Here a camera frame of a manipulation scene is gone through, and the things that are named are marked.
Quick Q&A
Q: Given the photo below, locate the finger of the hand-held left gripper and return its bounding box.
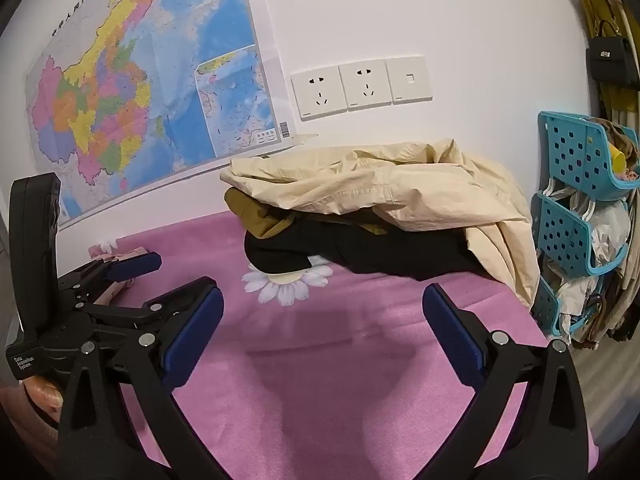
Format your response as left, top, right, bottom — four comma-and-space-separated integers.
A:
75, 294, 173, 342
57, 252, 162, 306

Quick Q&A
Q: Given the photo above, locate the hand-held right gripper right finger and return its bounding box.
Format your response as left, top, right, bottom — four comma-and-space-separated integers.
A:
422, 283, 598, 480

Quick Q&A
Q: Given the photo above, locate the pink flower print blanket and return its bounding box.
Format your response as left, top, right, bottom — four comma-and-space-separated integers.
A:
90, 210, 601, 480

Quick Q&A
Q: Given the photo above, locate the brown cloth pile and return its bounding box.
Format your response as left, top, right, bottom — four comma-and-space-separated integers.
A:
582, 240, 640, 348

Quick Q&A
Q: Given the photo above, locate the olive garment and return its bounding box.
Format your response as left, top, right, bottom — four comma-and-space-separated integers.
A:
223, 187, 388, 240

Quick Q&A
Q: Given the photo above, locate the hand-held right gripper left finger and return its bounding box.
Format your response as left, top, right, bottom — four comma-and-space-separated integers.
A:
56, 282, 226, 480

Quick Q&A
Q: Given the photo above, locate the white plastic bag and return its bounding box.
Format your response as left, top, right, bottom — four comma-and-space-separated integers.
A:
555, 187, 632, 321

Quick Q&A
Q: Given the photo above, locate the cream large shirt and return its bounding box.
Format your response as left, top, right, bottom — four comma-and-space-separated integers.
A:
220, 137, 543, 308

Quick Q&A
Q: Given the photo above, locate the black garment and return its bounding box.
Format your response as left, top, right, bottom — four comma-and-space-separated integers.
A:
243, 210, 493, 281

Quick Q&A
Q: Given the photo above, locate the black handbag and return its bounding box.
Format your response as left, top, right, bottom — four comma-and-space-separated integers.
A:
586, 20, 640, 92

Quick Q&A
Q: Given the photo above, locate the colourful wall map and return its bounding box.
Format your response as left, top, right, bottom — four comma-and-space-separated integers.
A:
25, 0, 293, 233

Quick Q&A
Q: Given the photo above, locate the peach garment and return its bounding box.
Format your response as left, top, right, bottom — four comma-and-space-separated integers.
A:
90, 246, 148, 306

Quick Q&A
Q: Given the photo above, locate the white wall socket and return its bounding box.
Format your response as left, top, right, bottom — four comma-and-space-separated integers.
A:
291, 66, 347, 122
338, 60, 393, 111

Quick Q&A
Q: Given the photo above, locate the person's left hand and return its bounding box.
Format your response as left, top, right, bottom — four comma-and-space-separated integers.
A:
0, 379, 63, 441

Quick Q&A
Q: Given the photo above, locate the turquoise plastic basket rack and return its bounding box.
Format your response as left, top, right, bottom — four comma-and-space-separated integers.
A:
530, 110, 640, 338

